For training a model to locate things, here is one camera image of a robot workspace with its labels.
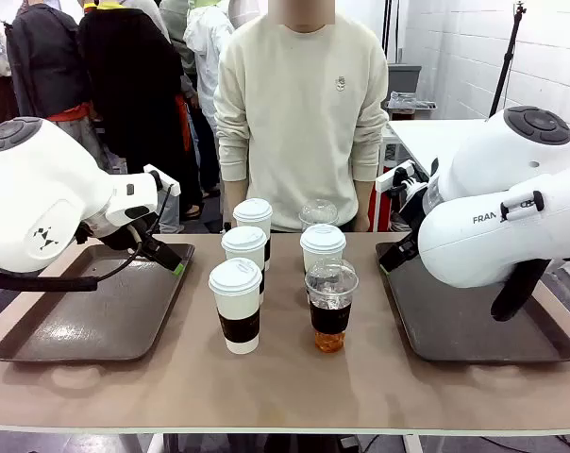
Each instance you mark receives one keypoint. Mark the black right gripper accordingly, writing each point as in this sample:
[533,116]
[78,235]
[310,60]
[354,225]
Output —
[405,252]

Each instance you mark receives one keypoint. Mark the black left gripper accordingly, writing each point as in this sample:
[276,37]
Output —
[134,236]

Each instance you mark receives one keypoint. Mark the white lidded paper coffee cup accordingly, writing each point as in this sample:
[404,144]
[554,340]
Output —
[323,245]
[235,302]
[244,243]
[253,212]

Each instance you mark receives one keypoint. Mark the clear domed iced tea cup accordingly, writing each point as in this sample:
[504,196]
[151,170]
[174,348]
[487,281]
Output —
[318,212]
[331,321]

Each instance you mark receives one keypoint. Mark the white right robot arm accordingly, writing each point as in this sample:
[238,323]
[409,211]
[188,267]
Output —
[492,236]

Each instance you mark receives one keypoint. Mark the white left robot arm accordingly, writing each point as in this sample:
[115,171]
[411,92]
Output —
[30,189]

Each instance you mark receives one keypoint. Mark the person's right forearm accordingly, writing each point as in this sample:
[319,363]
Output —
[233,156]

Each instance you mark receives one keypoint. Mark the person's left forearm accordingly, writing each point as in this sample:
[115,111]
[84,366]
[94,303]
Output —
[370,156]

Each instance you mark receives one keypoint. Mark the brown plastic serving tray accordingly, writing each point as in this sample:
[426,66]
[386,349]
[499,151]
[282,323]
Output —
[455,321]
[101,321]

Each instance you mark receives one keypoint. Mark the grey tray with clutter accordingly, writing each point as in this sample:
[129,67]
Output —
[412,101]

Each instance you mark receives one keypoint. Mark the person's left hand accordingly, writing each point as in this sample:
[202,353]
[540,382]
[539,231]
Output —
[364,207]

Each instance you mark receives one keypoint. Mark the person's right hand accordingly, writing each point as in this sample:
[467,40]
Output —
[235,205]

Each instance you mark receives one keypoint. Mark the white side table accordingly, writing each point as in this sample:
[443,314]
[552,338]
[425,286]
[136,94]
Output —
[426,137]

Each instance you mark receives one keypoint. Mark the person torso in cream sweater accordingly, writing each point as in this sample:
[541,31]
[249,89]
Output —
[299,118]

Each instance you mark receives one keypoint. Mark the bystander in black clothes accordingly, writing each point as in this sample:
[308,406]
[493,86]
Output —
[129,85]

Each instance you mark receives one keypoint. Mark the grey plastic bin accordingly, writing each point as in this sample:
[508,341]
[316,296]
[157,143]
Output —
[404,78]

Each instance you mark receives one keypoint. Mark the bystander in white hoodie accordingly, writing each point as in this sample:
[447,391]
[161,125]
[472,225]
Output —
[205,42]

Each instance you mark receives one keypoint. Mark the black tripod stand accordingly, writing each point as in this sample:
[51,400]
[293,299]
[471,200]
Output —
[507,61]

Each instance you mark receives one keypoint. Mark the bystander in dark grey jacket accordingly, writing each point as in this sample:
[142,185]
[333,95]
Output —
[44,61]

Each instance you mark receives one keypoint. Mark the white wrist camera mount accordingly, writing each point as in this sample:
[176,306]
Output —
[162,178]
[390,179]

